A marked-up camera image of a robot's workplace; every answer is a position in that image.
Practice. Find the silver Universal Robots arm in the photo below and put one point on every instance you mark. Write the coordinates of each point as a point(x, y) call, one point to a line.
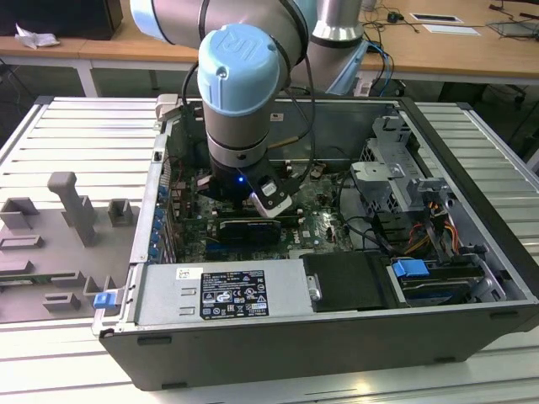
point(236, 105)

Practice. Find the black RAM slot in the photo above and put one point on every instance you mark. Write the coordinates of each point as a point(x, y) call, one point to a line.
point(229, 211)
point(297, 219)

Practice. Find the blue expansion slot clips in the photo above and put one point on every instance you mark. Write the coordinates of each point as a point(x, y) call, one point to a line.
point(158, 218)

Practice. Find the black graphics card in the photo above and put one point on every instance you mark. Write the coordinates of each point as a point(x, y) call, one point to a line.
point(252, 231)

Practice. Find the green motherboard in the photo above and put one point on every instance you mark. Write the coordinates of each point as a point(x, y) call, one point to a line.
point(320, 227)

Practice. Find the silver power supply unit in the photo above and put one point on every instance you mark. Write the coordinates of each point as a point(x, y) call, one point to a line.
point(168, 294)

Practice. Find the metal drive cage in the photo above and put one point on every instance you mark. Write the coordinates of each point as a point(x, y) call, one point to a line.
point(379, 177)

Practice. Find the black plastic air shroud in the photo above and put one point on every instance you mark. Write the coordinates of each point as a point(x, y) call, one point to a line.
point(349, 282)

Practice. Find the small white adapter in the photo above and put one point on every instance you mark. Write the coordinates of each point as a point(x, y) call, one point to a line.
point(364, 87)

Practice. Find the blue case latch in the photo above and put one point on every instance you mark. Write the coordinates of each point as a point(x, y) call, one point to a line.
point(103, 300)

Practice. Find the grey parts rack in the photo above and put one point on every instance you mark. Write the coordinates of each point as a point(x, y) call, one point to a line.
point(63, 252)

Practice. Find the black open PC case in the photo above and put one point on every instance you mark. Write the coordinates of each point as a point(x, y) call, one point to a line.
point(295, 353)

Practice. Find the wooden desk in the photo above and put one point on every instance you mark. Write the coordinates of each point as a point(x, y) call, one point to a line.
point(105, 46)

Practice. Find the hard disk in blue carrier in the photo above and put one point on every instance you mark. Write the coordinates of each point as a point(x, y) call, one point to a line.
point(408, 268)

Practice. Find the green RAM stick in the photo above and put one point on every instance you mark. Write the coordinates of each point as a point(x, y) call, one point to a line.
point(33, 278)

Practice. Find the black monitor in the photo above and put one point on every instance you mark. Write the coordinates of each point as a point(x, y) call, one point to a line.
point(63, 17)

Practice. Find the crumpled white paper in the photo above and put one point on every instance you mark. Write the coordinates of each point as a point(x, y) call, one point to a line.
point(38, 40)

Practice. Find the white paper sheet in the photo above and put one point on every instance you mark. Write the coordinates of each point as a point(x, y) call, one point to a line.
point(452, 29)

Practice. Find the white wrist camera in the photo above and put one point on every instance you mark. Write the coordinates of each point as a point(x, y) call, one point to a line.
point(273, 202)

